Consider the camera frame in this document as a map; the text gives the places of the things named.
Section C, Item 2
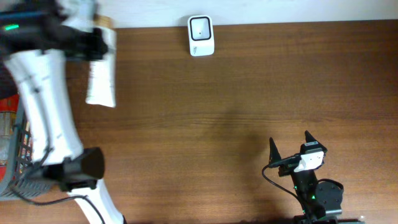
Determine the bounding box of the white cream tube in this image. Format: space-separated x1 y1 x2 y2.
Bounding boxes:
85 16 117 108

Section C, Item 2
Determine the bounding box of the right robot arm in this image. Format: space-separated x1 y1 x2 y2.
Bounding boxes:
262 131 344 223

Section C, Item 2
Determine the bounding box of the grey plastic mesh basket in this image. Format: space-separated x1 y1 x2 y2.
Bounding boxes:
1 101 52 201

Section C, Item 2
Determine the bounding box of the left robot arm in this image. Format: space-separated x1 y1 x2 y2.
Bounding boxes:
1 1 126 223

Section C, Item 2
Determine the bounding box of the orange biscuit packet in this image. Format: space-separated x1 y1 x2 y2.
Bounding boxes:
0 94 19 113

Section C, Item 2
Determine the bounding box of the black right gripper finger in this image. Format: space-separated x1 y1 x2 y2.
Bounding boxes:
305 130 328 153
269 138 282 165

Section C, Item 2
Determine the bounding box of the white barcode scanner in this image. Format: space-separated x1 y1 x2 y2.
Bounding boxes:
187 15 215 57

